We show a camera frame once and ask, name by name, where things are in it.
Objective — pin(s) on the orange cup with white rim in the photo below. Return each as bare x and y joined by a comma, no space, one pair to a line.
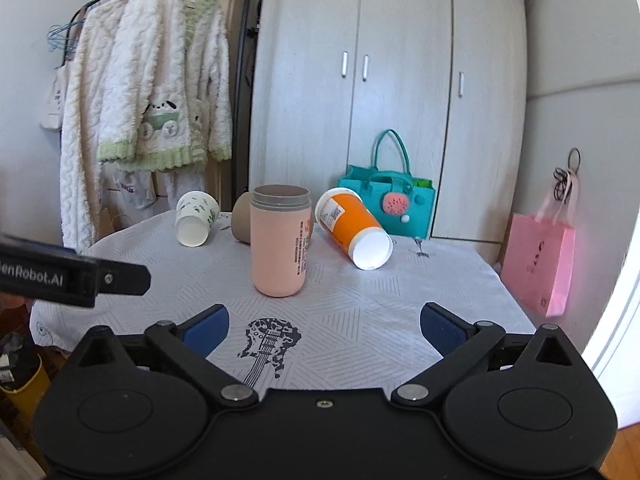
355,222

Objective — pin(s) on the pink cup with grey rim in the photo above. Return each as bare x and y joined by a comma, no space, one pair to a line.
277,250

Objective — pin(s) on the teal felt handbag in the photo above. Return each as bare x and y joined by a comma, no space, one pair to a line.
420,210

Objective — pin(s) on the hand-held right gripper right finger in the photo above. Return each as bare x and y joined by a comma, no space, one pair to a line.
442,330

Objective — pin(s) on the white fleece robe green trim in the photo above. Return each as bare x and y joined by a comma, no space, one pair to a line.
150,60

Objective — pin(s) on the white hanging pants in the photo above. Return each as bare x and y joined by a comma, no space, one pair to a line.
127,187

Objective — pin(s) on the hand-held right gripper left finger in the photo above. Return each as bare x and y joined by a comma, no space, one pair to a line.
205,329

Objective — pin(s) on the white hanging cloth tag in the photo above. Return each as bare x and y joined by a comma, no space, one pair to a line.
54,100

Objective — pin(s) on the grey wooden wardrobe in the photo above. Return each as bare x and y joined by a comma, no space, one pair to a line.
400,35

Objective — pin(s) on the white guitar print tablecloth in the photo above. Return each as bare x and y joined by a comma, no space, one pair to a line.
360,305

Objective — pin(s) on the dark cloth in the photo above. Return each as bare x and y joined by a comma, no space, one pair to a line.
15,355

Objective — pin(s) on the yellow bin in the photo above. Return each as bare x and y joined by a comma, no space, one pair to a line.
27,390

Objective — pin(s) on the brown cup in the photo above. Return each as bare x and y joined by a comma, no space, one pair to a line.
241,217

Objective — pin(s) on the white leaf print paper cup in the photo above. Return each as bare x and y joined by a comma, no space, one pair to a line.
195,220

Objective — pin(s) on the white door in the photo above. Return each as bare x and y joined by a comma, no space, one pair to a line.
620,310

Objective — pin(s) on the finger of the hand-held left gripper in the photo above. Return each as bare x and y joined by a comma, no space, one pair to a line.
125,280

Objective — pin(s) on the pink paper bag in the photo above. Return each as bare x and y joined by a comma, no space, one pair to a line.
535,260

